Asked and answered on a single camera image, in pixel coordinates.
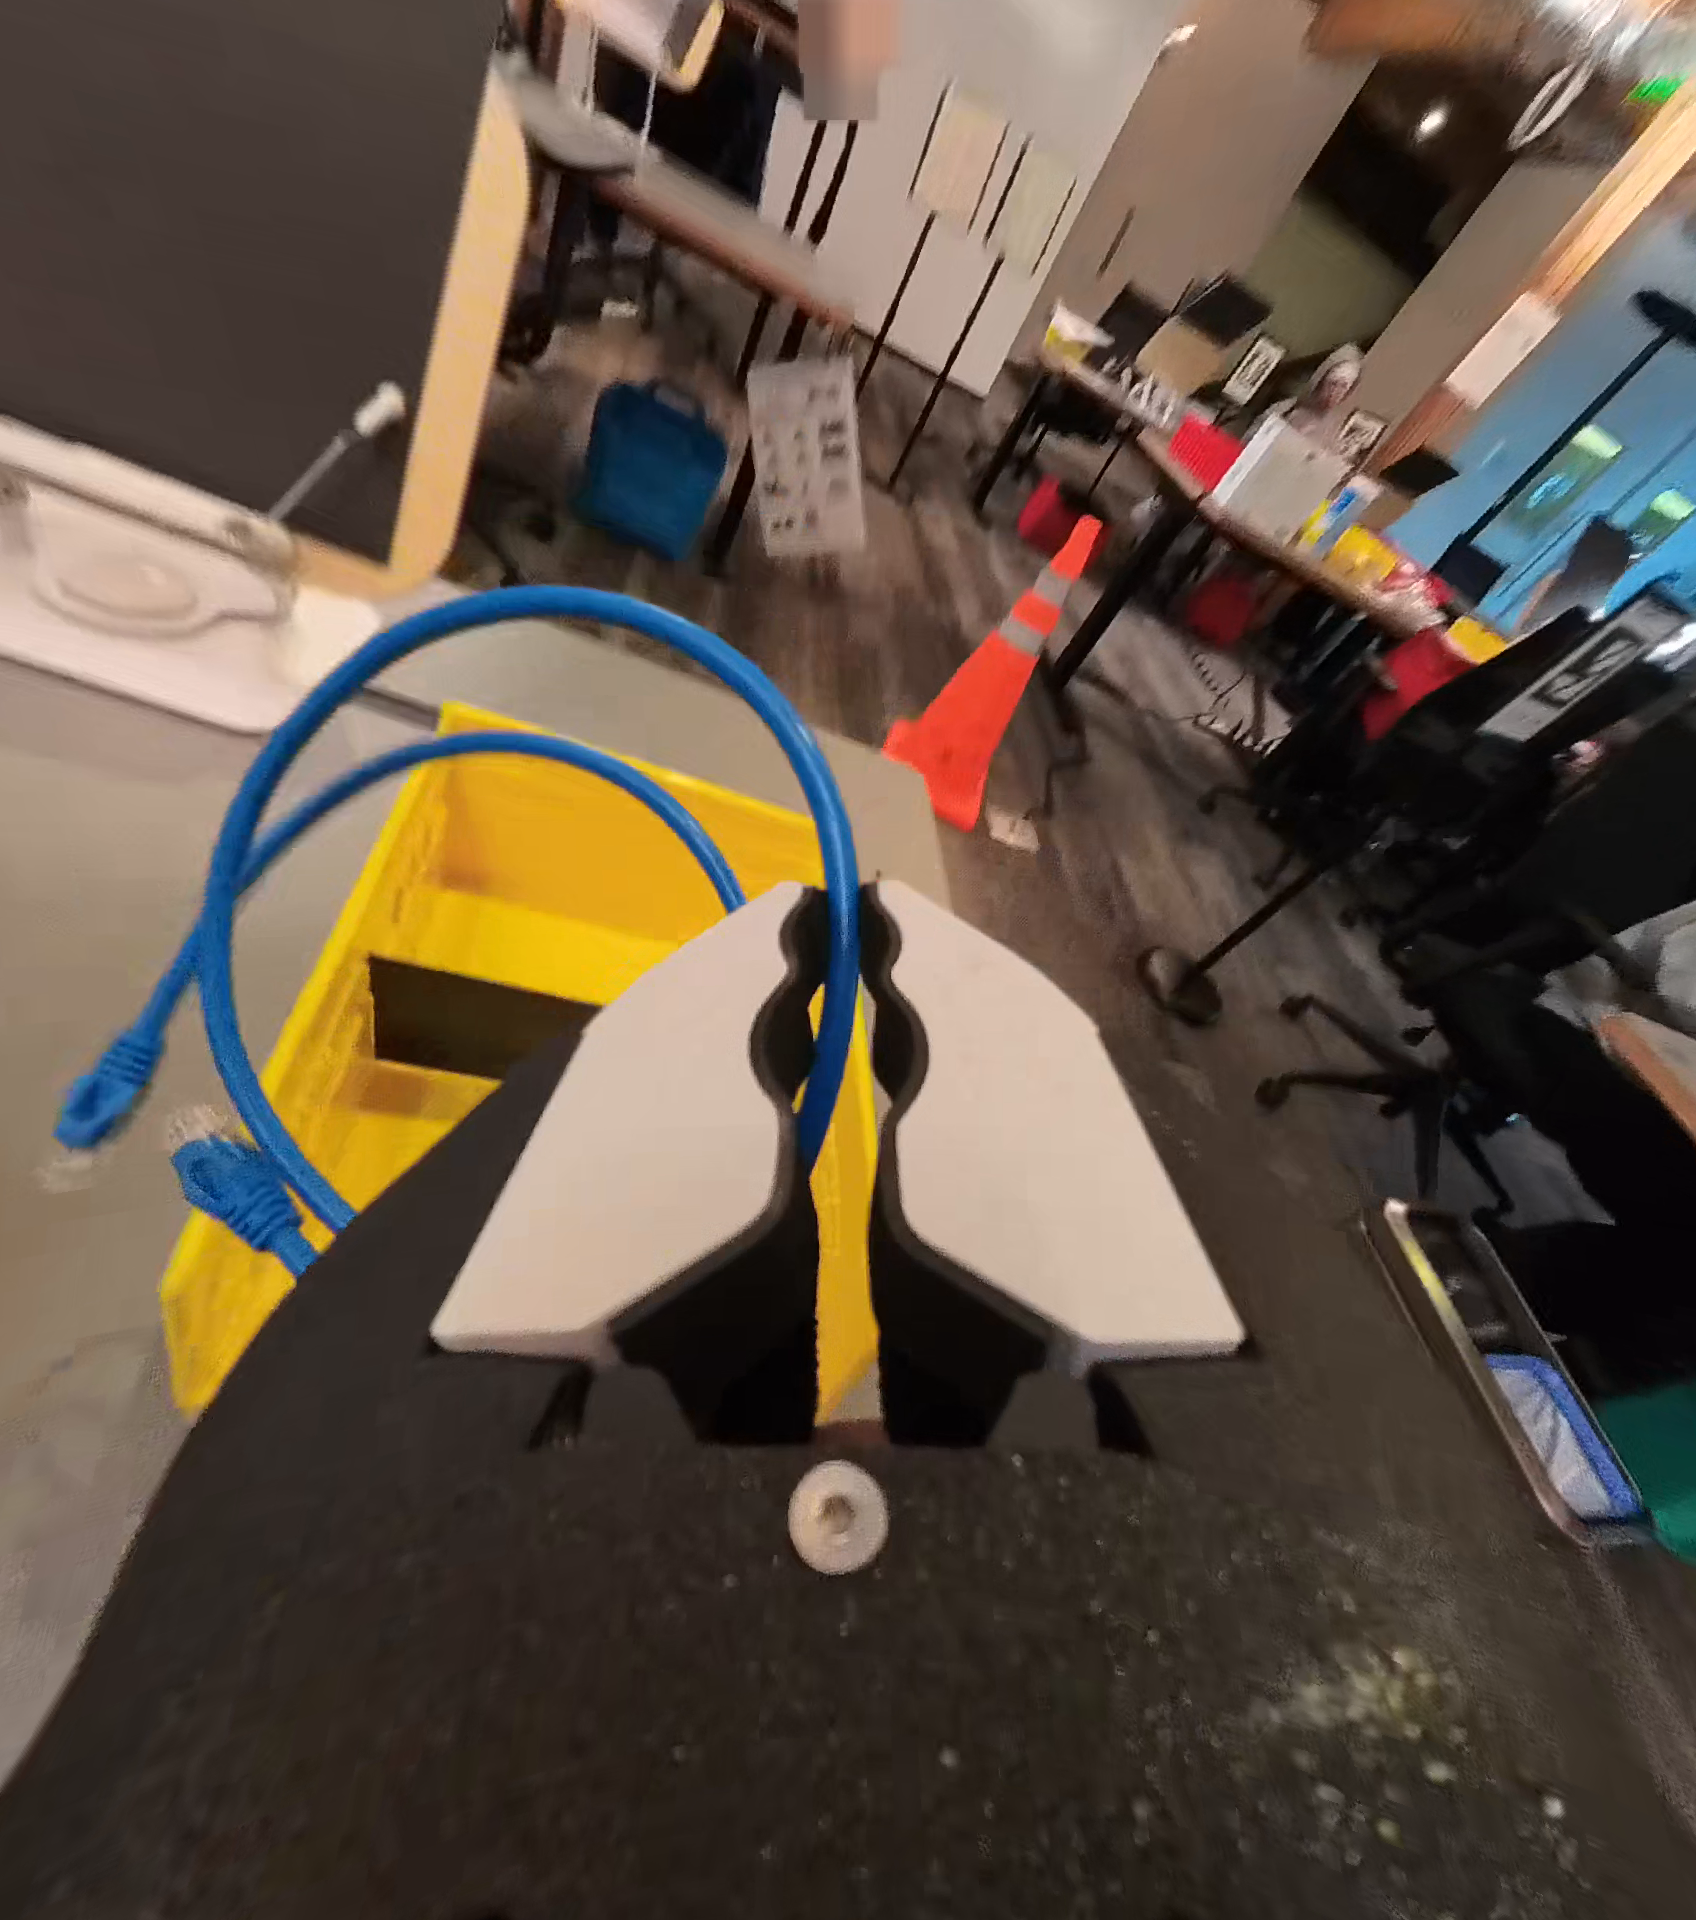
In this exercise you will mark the orange traffic cone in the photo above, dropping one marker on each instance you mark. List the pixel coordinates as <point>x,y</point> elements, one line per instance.
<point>982,691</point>

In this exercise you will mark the printed paper sign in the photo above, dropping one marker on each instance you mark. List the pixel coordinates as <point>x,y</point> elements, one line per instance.
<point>807,458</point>

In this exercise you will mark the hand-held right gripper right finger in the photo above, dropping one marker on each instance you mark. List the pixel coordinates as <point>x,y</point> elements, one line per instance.
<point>1059,1170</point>

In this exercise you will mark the black wood-framed board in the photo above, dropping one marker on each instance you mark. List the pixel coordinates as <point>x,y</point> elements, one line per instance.
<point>112,181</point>

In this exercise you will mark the metal tray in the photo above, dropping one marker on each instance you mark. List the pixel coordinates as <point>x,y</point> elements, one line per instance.
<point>1478,1351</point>

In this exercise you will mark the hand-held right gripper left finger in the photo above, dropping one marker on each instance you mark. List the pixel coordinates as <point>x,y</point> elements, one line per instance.
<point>639,1170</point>

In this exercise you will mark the black office chair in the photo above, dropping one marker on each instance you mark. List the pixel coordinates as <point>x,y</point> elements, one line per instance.
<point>1508,840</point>

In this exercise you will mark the yellow plastic bin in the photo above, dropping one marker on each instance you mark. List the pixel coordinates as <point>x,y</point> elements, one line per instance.
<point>533,840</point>

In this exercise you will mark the blue bag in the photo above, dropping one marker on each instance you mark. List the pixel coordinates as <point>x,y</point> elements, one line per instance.
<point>653,473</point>

